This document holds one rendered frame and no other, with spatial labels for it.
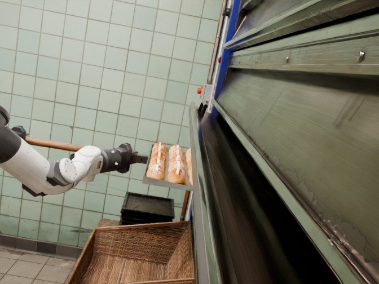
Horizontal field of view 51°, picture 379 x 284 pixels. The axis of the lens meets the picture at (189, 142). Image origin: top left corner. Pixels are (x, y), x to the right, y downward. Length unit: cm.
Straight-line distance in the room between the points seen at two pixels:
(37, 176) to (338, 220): 87
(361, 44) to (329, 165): 15
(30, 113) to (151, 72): 92
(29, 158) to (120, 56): 183
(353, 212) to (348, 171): 6
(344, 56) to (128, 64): 237
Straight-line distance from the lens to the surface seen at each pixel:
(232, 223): 54
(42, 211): 321
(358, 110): 54
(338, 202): 46
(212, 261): 39
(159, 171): 141
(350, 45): 56
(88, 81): 291
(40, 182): 117
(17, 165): 111
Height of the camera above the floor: 160
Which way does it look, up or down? 11 degrees down
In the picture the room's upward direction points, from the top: 11 degrees clockwise
